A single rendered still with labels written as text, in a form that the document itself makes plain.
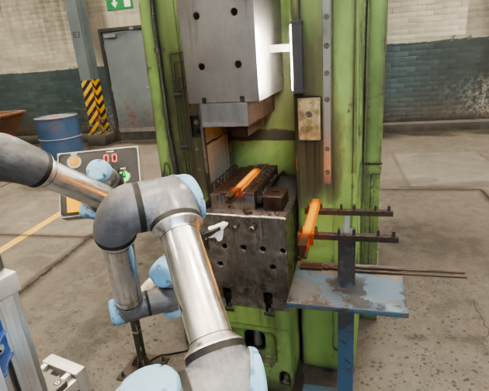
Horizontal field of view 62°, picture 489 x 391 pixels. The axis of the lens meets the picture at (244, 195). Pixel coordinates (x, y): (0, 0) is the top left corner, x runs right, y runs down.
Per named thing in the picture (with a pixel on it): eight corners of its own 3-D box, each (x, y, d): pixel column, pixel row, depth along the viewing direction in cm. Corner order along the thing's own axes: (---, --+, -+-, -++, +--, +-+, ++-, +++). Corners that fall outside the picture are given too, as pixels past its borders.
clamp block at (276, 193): (282, 211, 166) (282, 196, 164) (263, 210, 169) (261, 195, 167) (289, 201, 177) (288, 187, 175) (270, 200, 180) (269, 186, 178)
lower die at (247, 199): (254, 210, 170) (253, 191, 167) (211, 208, 177) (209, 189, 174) (278, 179, 207) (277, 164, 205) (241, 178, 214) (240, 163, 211)
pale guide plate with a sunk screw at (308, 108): (320, 140, 164) (320, 98, 158) (298, 140, 166) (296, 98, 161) (320, 139, 165) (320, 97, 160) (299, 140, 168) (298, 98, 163)
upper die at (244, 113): (248, 126, 158) (247, 102, 155) (202, 127, 165) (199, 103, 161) (275, 109, 196) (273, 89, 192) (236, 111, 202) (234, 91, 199)
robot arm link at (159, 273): (149, 289, 115) (144, 263, 112) (168, 270, 124) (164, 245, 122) (174, 292, 112) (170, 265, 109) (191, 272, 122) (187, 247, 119)
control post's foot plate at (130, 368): (150, 388, 202) (148, 374, 199) (113, 380, 209) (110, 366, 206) (171, 358, 221) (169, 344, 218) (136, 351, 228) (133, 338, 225)
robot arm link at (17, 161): (12, 124, 88) (149, 193, 130) (-18, 123, 93) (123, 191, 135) (-7, 174, 85) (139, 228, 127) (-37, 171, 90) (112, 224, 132)
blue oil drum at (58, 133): (75, 181, 565) (60, 119, 536) (39, 182, 578) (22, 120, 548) (98, 170, 619) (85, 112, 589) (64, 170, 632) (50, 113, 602)
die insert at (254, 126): (248, 136, 170) (247, 122, 168) (231, 136, 173) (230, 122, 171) (266, 122, 197) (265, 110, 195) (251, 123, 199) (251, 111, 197)
